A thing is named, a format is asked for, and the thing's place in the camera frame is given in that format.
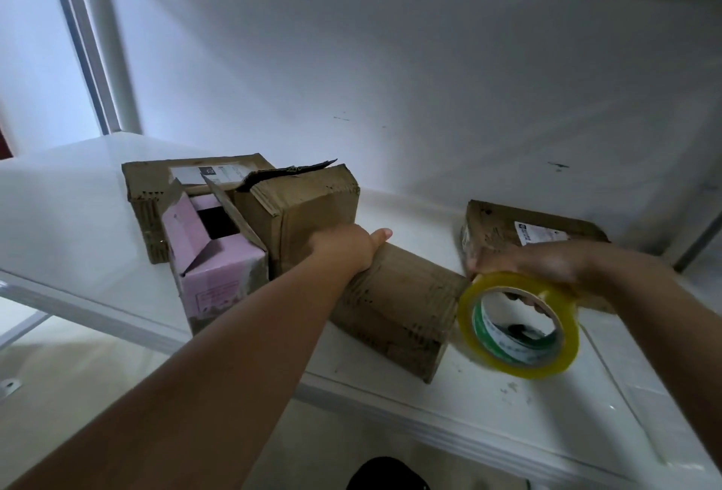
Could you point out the person's left hand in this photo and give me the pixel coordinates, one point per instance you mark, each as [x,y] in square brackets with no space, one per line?
[347,247]

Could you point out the person's right hand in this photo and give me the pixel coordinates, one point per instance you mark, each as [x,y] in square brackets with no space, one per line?
[542,261]

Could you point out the corrugated cardboard box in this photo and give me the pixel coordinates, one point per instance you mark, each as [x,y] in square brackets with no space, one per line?
[305,208]

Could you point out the small cardboard box red label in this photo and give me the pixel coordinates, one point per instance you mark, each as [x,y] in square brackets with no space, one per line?
[395,309]

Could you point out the yellow tape roll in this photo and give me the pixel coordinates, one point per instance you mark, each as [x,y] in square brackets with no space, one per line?
[480,337]

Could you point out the pink carton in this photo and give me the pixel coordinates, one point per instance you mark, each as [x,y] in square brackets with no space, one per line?
[220,281]

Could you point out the long cardboard box white label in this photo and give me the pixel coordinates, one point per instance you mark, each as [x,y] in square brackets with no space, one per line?
[147,196]

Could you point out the person's right forearm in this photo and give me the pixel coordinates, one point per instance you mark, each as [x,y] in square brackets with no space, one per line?
[677,337]

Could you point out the person's left forearm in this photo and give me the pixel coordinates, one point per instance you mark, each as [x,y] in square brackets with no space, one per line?
[169,394]

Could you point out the person's black trousers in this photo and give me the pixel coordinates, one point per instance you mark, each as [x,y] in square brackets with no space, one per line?
[386,475]

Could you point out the white metal shelf rack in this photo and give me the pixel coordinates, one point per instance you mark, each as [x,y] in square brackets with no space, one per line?
[68,225]

